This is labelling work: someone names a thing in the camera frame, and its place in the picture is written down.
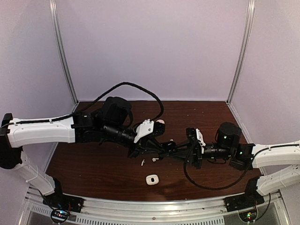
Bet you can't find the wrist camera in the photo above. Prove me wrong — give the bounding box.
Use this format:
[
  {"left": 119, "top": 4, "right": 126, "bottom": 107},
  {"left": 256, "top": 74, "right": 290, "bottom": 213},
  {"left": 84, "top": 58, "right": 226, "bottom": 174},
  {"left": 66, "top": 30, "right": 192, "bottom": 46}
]
[
  {"left": 134, "top": 119, "right": 165, "bottom": 143},
  {"left": 186, "top": 127, "right": 206, "bottom": 147}
]

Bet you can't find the aluminium frame post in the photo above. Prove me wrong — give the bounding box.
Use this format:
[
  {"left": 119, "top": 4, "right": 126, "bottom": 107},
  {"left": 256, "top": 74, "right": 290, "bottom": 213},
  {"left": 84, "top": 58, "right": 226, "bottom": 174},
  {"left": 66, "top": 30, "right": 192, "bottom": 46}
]
[
  {"left": 49, "top": 0, "right": 79, "bottom": 105},
  {"left": 226, "top": 0, "right": 255, "bottom": 105}
]

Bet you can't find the white square charging case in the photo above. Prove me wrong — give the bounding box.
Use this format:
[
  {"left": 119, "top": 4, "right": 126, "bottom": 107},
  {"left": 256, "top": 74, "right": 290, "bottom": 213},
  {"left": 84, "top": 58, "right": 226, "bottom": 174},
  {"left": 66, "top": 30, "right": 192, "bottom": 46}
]
[{"left": 145, "top": 174, "right": 159, "bottom": 186}]

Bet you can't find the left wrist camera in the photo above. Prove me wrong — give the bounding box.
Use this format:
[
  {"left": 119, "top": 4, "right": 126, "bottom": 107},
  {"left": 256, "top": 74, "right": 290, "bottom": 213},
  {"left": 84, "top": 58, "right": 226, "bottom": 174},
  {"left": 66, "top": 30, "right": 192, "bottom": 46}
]
[{"left": 134, "top": 119, "right": 165, "bottom": 143}]

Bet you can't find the front aluminium rail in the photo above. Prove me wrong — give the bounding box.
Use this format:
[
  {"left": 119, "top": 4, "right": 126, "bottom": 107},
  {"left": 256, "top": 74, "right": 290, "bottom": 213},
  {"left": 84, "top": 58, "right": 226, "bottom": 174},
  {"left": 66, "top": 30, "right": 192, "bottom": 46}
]
[{"left": 16, "top": 186, "right": 291, "bottom": 225}]

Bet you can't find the right black cable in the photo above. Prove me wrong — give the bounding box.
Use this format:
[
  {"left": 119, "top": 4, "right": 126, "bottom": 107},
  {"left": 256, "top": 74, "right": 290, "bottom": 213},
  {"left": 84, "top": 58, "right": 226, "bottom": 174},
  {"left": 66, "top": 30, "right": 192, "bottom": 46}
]
[{"left": 183, "top": 150, "right": 249, "bottom": 190}]

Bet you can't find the black cable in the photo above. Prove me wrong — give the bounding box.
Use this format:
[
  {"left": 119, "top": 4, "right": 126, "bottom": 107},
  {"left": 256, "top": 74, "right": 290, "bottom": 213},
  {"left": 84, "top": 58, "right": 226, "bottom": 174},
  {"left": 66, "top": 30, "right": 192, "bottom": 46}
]
[
  {"left": 183, "top": 150, "right": 249, "bottom": 190},
  {"left": 56, "top": 81, "right": 165, "bottom": 122}
]

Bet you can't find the left aluminium frame post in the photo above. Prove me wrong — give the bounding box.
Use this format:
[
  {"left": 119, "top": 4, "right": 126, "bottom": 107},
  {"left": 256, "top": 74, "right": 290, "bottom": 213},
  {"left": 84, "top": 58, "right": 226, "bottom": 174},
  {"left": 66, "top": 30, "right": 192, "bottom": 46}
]
[{"left": 49, "top": 0, "right": 79, "bottom": 105}]

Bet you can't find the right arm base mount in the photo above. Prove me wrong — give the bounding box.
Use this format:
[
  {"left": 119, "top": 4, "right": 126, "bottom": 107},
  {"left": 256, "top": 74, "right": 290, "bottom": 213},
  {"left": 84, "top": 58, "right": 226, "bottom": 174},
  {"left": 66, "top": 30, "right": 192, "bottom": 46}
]
[{"left": 224, "top": 177, "right": 265, "bottom": 224}]

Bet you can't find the black earbud charging case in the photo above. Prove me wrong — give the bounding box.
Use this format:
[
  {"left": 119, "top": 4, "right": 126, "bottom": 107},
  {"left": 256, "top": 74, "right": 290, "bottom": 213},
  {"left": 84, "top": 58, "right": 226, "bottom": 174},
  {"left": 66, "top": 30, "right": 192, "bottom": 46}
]
[{"left": 161, "top": 141, "right": 176, "bottom": 153}]

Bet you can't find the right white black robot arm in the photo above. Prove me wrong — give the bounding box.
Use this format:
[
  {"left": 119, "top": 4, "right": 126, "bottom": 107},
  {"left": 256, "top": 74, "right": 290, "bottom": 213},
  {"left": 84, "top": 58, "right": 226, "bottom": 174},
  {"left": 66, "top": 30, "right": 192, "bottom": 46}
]
[{"left": 163, "top": 122, "right": 300, "bottom": 207}]

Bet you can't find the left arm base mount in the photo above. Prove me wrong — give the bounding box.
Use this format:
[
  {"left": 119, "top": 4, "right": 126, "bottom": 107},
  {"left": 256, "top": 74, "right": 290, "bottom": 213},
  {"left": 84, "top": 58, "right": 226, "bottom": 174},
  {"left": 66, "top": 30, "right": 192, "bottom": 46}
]
[{"left": 41, "top": 178, "right": 84, "bottom": 225}]

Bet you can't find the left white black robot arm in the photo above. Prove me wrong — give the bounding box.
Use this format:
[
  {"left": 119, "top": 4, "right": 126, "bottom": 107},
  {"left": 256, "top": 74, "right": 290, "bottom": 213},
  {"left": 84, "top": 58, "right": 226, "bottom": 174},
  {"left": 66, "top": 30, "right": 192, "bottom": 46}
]
[{"left": 0, "top": 97, "right": 165, "bottom": 208}]

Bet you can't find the right aluminium frame post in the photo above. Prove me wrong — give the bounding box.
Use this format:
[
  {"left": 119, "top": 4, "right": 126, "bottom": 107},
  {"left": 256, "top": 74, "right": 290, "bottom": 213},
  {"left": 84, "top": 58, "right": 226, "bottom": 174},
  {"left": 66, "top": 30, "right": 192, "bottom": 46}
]
[{"left": 226, "top": 0, "right": 255, "bottom": 105}]

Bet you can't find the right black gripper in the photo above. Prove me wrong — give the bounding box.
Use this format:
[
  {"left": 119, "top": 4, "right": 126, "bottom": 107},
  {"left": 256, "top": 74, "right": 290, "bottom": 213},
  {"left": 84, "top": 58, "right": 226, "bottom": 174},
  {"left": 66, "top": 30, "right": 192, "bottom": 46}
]
[{"left": 169, "top": 139, "right": 233, "bottom": 170}]

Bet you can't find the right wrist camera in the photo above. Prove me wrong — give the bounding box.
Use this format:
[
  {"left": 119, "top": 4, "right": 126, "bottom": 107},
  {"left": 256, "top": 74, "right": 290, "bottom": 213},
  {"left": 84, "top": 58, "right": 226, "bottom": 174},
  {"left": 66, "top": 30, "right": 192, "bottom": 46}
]
[{"left": 186, "top": 127, "right": 206, "bottom": 147}]

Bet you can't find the left black cable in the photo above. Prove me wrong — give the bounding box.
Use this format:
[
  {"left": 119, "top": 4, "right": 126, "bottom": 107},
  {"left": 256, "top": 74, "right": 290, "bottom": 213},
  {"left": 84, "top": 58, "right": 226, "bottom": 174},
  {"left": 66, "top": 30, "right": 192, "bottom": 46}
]
[{"left": 56, "top": 81, "right": 165, "bottom": 122}]

